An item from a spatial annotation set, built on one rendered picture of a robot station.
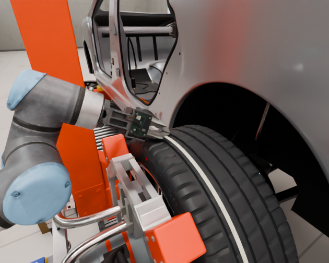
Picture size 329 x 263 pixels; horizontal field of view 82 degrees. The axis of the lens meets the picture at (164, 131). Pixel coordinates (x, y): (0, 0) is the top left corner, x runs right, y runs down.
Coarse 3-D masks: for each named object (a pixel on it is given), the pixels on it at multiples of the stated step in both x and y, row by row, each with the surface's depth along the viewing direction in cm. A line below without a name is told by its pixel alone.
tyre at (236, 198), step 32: (192, 128) 63; (160, 160) 47; (224, 160) 48; (192, 192) 40; (224, 192) 42; (256, 192) 45; (224, 224) 38; (256, 224) 41; (288, 224) 43; (224, 256) 36; (256, 256) 38; (288, 256) 42
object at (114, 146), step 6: (102, 138) 65; (108, 138) 65; (114, 138) 66; (120, 138) 67; (102, 144) 65; (108, 144) 65; (114, 144) 65; (120, 144) 66; (108, 150) 64; (114, 150) 65; (120, 150) 65; (126, 150) 66; (108, 156) 63; (114, 156) 64; (108, 162) 64
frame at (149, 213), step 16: (112, 160) 55; (128, 160) 55; (112, 176) 68; (144, 176) 49; (112, 192) 77; (128, 192) 44; (144, 192) 48; (144, 208) 40; (160, 208) 41; (144, 224) 38; (144, 240) 40
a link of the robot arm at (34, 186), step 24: (24, 144) 35; (48, 144) 37; (24, 168) 29; (48, 168) 30; (0, 192) 27; (24, 192) 27; (48, 192) 29; (0, 216) 27; (24, 216) 28; (48, 216) 30
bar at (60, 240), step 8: (64, 208) 60; (64, 216) 56; (56, 232) 50; (64, 232) 50; (56, 240) 49; (64, 240) 49; (56, 248) 47; (64, 248) 47; (56, 256) 45; (64, 256) 45
